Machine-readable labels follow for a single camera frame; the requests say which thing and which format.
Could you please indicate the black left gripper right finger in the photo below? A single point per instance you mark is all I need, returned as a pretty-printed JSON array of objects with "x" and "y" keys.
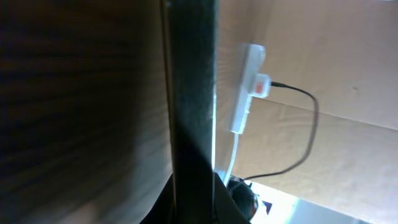
[{"x": 226, "y": 211}]

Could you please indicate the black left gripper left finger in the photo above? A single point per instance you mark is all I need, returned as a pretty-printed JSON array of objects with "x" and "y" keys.
[{"x": 163, "y": 211}]

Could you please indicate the Galaxy S25 Ultra smartphone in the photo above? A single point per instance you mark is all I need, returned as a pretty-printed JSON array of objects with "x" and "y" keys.
[{"x": 189, "y": 35}]

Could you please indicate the white power strip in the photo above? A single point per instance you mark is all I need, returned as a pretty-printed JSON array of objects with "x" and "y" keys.
[{"x": 253, "y": 60}]

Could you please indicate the white USB charger plug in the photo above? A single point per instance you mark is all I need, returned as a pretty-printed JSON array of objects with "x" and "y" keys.
[{"x": 261, "y": 86}]

